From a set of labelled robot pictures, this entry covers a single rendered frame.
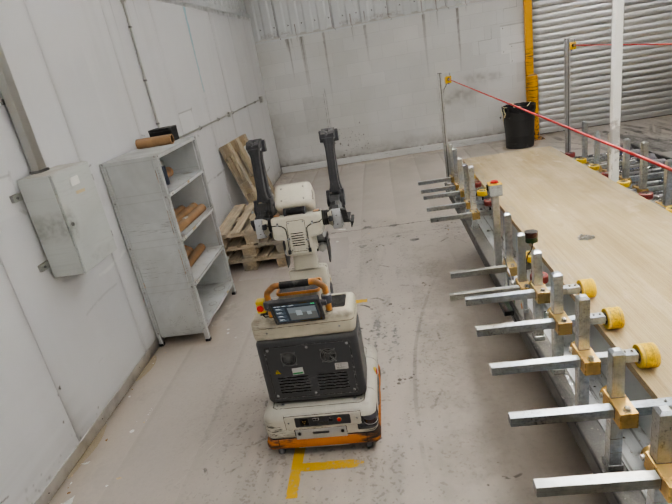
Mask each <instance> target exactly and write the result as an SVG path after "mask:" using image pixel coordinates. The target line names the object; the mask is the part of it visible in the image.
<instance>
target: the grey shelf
mask: <svg viewBox="0 0 672 504"><path fill-rule="evenodd" d="M192 141H193V143H192ZM194 141H195V142H194ZM193 144H194V146H193ZM194 148H195V150H194ZM196 148H197V149H196ZM195 152H196V154H195ZM196 156H197V158H196ZM199 159H200V160H199ZM160 160H163V162H164V165H165V167H171V168H172V169H173V172H174V173H173V175H172V176H171V177H169V181H170V184H169V185H167V184H166V181H165V177H164V174H163V171H162V167H161V164H160ZM197 160H198V162H197ZM198 163H199V165H198ZM159 164H160V165H159ZM99 165H100V168H101V171H102V174H103V177H104V180H105V183H106V186H107V189H108V192H109V195H110V198H111V201H112V204H113V207H114V210H115V213H116V216H117V219H118V222H119V225H120V228H121V231H122V234H123V237H124V240H125V243H126V246H127V249H128V252H129V255H130V258H131V261H132V264H133V267H134V270H135V273H136V276H137V279H138V282H139V285H140V288H141V291H142V294H143V297H144V300H145V303H146V306H147V309H148V312H149V315H150V318H151V321H152V324H153V327H154V330H155V333H156V336H157V339H158V342H159V347H162V346H164V345H165V342H163V341H162V338H164V337H173V336H181V335H190V334H199V333H204V336H205V340H206V341H211V339H212V338H211V336H210V332H209V329H208V326H209V324H210V323H211V320H212V318H213V316H214V314H215V313H216V312H217V310H218V309H219V308H220V306H221V304H222V302H223V301H224V299H225V297H226V296H227V294H228V292H229V290H230V289H231V288H232V295H236V293H237V292H236V290H235V286H234V282H233V278H232V274H231V271H230V267H229V263H228V259H227V255H226V251H225V248H224V244H223V240H222V236H221V232H220V228H219V225H218V221H217V217H216V213H215V209H214V205H213V202H212V198H211V194H210V190H209V186H208V182H207V179H206V175H205V171H204V167H203V163H202V160H201V156H200V152H199V148H198V144H197V140H196V137H195V136H190V137H184V138H179V139H178V140H175V141H174V144H168V145H162V146H156V147H150V148H144V149H137V148H136V149H134V150H132V151H129V152H127V153H125V154H122V155H120V156H118V157H116V158H113V159H111V160H109V161H106V162H104V163H102V164H99ZM199 167H200V169H199ZM201 168H202V169H201ZM155 170H156V172H155ZM158 173H159V174H158ZM156 174H157V176H156ZM203 174H204V175H203ZM201 175H202V177H201ZM157 177H158V179H157ZM160 178H161V179H160ZM202 179H203V180H202ZM158 181H159V182H158ZM203 182H204V184H203ZM205 183H206V184H205ZM206 185H207V186H206ZM204 186H205V188H204ZM206 187H207V188H206ZM207 189H208V190H207ZM205 190H206V192H205ZM206 194H207V196H206ZM207 198H208V199H207ZM208 201H209V203H208ZM193 202H194V203H197V204H198V205H199V204H204V205H205V206H206V210H205V211H204V212H203V213H202V214H201V215H200V216H199V217H198V218H197V219H195V220H194V221H193V222H192V223H191V224H190V225H189V226H188V227H187V228H185V229H184V230H183V231H182V232H180V229H179V226H178V222H177V219H176V215H175V212H174V208H175V209H176V208H177V207H179V206H180V205H183V206H185V207H187V206H189V205H190V204H191V203H193ZM210 202H211V203H210ZM209 205H210V207H209ZM211 206H212V207H211ZM167 211H168V213H167ZM170 212H171V213H170ZM213 212H214V213H213ZM211 213H212V214H211ZM168 214H169V216H168ZM212 216H213V218H212ZM214 216H215V217H214ZM171 217H172V218H171ZM169 218H170V220H169ZM213 220H214V222H213ZM215 220H216V221H215ZM170 221H171V223H170ZM173 222H174V223H173ZM214 224H215V226H214ZM216 224H217V225H216ZM171 225H172V226H171ZM174 227H175V228H174ZM172 228H173V230H172ZM215 228H216V230H215ZM217 228H218V229H217ZM173 231H174V233H173ZM216 232H217V233H216ZM218 232H219V233H218ZM217 235H218V237H217ZM219 236H220V237H219ZM218 239H219V241H218ZM220 240H221V241H220ZM200 243H202V244H204V245H205V247H206V248H205V250H204V251H203V253H202V254H201V255H200V257H199V258H198V259H197V261H196V262H195V263H194V264H193V266H192V267H190V263H189V260H188V257H187V253H186V250H185V246H184V245H187V246H190V247H192V248H193V250H194V249H195V248H196V247H197V245H198V244H200ZM219 243H220V245H219ZM221 244H222V245H221ZM178 249H179V250H178ZM223 250H224V251H223ZM221 251H222V252H221ZM179 252H180V253H179ZM182 254H183V255H182ZM222 254H223V256H222ZM180 255H181V257H180ZM181 258H182V260H181ZM223 258H224V260H223ZM184 261H185V262H184ZM182 262H183V264H182ZM224 262H225V264H224ZM185 263H186V264H185ZM226 263H227V264H226ZM183 265H184V267H183ZM227 265H228V266H227ZM225 266H226V267H225ZM227 267H228V268H227ZM186 268H187V269H186ZM184 269H185V270H184ZM228 269H229V270H228ZM187 270H188V271H187ZM226 270H227V271H226ZM185 272H186V274H185ZM227 273H228V275H227ZM228 277H229V279H228ZM230 278H231V279H230ZM144 285H145V286H144ZM233 289H234V290H233ZM202 330H203V331H202ZM205 332H206V333H205ZM161 336H162V338H161Z"/></svg>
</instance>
